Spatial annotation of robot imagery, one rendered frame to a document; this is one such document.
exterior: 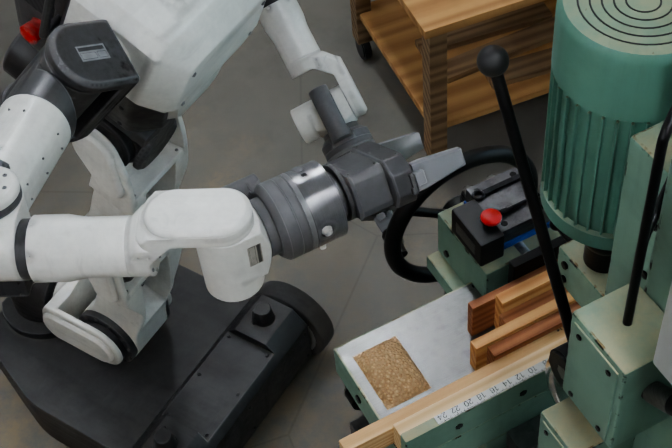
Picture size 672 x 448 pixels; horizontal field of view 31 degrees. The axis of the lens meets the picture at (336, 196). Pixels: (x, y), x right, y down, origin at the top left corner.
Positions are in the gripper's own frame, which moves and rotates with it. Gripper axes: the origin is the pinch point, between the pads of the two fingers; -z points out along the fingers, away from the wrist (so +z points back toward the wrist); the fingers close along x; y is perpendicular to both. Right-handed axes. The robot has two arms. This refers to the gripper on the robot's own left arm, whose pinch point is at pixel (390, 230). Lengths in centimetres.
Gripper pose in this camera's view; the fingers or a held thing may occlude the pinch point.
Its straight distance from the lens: 202.7
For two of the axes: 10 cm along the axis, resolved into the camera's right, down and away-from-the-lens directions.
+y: 8.5, -4.6, -2.6
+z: -4.4, -8.9, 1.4
